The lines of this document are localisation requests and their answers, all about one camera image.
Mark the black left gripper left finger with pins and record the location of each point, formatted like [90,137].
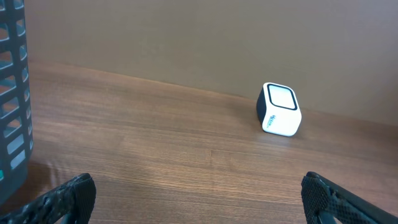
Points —
[71,202]

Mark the white barcode scanner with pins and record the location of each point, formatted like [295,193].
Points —
[278,110]

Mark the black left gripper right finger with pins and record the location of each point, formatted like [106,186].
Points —
[326,202]

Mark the grey plastic shopping basket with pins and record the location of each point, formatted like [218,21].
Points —
[16,116]

